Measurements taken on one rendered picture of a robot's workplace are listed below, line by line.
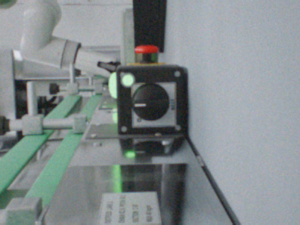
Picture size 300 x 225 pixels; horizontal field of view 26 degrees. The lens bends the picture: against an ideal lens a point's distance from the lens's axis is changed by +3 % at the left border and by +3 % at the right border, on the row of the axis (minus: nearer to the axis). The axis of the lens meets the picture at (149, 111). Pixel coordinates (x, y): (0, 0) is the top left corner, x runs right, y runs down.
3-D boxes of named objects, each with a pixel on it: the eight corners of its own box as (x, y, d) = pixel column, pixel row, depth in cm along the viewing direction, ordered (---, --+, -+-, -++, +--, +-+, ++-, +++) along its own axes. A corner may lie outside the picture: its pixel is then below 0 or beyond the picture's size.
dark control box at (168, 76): (182, 124, 82) (119, 125, 82) (181, 63, 81) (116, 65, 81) (188, 134, 74) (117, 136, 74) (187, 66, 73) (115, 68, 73)
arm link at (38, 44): (32, -5, 157) (23, 0, 147) (75, 7, 157) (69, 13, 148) (21, 53, 161) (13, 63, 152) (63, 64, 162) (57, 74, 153)
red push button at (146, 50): (134, 66, 107) (134, 45, 106) (158, 65, 107) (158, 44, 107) (135, 66, 103) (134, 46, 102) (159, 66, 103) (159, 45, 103)
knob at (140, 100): (169, 120, 74) (171, 124, 70) (131, 121, 74) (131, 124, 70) (169, 81, 73) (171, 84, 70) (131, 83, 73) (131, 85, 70)
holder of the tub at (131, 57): (156, 113, 169) (128, 114, 169) (155, 10, 166) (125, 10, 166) (159, 122, 152) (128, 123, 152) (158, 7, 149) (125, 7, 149)
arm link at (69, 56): (63, 67, 163) (74, 70, 163) (60, 69, 154) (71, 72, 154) (69, 39, 162) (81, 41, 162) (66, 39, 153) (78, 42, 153)
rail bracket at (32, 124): (91, 130, 91) (-5, 133, 90) (90, 80, 90) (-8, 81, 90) (90, 134, 87) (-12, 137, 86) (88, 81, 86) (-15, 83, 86)
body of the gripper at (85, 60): (70, 69, 163) (112, 80, 163) (66, 72, 153) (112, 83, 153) (77, 41, 162) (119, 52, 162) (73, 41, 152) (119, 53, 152)
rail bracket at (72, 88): (104, 131, 151) (51, 133, 151) (102, 62, 149) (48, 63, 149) (103, 134, 148) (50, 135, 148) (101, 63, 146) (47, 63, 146)
